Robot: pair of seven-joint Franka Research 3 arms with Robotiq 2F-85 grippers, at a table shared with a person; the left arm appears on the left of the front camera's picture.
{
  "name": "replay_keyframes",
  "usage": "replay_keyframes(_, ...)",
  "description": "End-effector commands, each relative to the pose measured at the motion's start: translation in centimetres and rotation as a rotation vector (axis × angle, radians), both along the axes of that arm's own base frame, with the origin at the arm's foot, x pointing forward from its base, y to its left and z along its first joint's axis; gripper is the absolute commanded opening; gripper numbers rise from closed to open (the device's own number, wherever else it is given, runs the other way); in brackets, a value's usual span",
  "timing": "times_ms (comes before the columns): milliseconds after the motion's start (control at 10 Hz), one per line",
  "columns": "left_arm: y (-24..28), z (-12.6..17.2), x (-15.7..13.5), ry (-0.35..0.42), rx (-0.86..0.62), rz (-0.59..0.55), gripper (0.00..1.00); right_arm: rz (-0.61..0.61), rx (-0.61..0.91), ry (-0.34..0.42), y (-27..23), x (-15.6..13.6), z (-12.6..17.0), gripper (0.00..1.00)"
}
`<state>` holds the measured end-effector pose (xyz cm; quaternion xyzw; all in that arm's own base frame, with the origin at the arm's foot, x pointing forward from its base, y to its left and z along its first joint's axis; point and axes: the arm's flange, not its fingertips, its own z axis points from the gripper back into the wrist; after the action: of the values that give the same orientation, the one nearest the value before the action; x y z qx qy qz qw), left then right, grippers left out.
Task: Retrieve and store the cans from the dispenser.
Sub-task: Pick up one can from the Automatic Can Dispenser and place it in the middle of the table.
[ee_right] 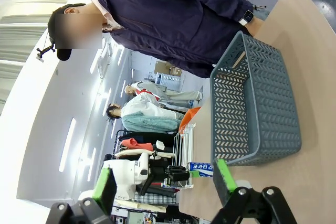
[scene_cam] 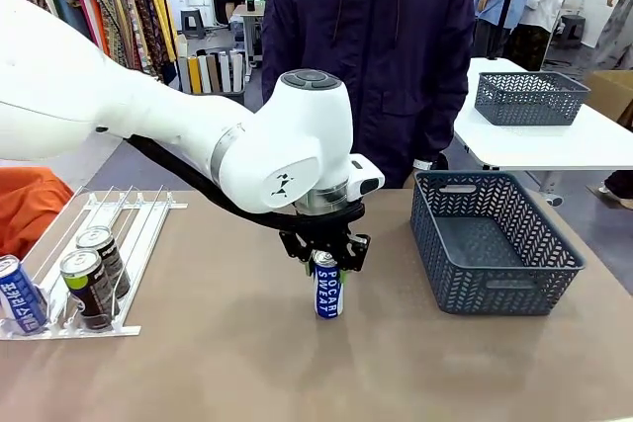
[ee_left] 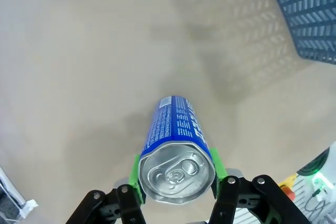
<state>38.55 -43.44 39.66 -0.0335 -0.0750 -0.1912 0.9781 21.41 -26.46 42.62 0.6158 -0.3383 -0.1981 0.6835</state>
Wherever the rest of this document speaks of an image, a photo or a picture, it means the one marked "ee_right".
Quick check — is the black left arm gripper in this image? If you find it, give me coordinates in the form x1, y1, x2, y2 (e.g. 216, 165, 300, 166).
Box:
148, 165, 200, 186

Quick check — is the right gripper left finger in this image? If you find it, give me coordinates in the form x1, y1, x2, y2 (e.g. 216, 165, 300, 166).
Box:
45, 166, 118, 224

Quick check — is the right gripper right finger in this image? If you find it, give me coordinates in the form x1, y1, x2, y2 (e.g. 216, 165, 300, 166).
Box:
209, 158, 298, 224

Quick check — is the blue Pocari Sweat can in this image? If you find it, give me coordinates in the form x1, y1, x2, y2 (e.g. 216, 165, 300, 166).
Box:
187, 162, 215, 179

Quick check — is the person left forearm navy sleeve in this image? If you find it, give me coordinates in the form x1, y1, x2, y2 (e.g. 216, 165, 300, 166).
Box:
209, 0, 255, 24

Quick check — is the person left hand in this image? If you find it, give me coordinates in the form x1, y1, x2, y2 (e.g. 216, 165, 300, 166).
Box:
246, 16, 266, 37

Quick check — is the white ceiling light strip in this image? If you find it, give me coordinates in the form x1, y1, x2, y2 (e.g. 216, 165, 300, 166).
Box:
59, 118, 76, 173
87, 147, 97, 182

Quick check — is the cream garment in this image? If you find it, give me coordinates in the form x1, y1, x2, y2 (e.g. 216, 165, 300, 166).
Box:
115, 149, 174, 159

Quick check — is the plaid cloth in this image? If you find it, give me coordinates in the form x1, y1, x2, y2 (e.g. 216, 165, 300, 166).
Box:
132, 192, 176, 205

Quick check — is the coral red garment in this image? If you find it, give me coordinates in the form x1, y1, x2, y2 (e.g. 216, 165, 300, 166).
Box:
120, 137, 153, 151

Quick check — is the orange cloth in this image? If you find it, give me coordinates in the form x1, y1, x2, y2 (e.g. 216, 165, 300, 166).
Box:
178, 106, 202, 133

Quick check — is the mannequin in white coat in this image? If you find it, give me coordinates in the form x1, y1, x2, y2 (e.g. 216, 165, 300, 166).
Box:
106, 95, 186, 133

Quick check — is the mannequin in grey clothes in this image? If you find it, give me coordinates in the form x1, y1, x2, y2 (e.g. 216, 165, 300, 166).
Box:
124, 81, 203, 103

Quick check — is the grey plastic basket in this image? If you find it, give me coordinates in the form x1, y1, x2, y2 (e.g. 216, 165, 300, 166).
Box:
209, 30, 302, 167

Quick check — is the white slatted crate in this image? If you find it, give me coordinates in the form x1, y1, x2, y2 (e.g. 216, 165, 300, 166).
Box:
154, 72, 182, 86

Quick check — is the brown cardboard box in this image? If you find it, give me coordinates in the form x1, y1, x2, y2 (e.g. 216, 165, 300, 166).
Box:
154, 61, 183, 77

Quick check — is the person in navy jacket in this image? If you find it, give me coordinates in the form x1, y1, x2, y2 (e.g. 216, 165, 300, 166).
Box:
90, 0, 255, 79

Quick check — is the white smartwatch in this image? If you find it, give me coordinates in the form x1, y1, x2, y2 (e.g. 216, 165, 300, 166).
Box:
240, 10, 255, 26

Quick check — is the white wire can dispenser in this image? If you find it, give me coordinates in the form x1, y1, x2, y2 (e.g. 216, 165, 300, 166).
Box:
172, 123, 197, 189

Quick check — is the black ceiling camera mount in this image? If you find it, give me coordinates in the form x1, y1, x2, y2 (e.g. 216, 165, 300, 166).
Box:
36, 45, 56, 62

